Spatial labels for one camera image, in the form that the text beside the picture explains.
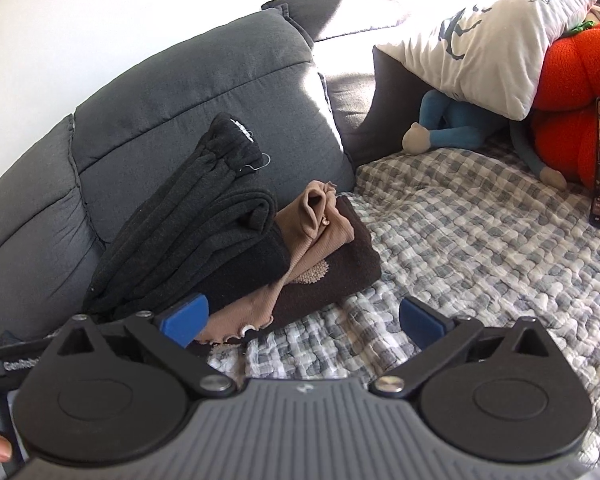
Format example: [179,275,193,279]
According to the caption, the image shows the grey sofa backrest cushions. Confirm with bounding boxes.
[0,0,471,346]

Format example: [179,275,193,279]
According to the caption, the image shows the black buttoned pants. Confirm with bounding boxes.
[82,112,291,322]

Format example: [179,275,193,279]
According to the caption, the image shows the dark grey cushion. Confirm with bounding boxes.
[355,45,463,167]

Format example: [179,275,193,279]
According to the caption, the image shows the grey checked quilt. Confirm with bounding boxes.
[205,132,600,476]

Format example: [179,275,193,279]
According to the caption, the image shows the blue plush toy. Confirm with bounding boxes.
[402,89,568,191]

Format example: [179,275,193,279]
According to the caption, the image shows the dark brown folded garment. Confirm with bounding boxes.
[200,195,382,333]

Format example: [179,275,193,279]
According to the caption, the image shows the red flower-shaped cushion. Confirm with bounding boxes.
[527,21,600,188]

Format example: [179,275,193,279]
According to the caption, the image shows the beige ribbed folded garment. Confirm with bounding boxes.
[195,181,355,346]

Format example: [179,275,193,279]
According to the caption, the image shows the white printed pillow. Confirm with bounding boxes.
[375,0,598,122]

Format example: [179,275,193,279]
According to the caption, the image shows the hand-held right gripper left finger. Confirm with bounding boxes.
[55,294,233,397]

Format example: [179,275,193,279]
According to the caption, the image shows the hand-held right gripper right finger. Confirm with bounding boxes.
[370,296,550,397]

